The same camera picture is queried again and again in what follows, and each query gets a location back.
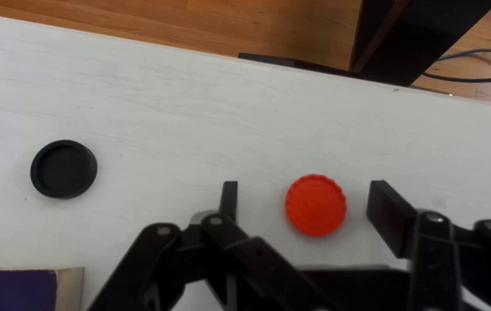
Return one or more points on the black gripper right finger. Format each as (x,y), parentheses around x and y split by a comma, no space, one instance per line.
(393,216)

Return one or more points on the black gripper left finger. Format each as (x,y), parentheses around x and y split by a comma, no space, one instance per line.
(229,199)

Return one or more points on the orange game disc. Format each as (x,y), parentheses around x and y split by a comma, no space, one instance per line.
(316,204)

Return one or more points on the black game disc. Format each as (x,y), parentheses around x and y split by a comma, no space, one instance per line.
(63,170)

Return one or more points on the purple paperback book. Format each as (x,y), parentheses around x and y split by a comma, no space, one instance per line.
(41,289)

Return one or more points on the black desk leg frame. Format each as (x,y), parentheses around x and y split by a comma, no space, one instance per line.
(399,40)

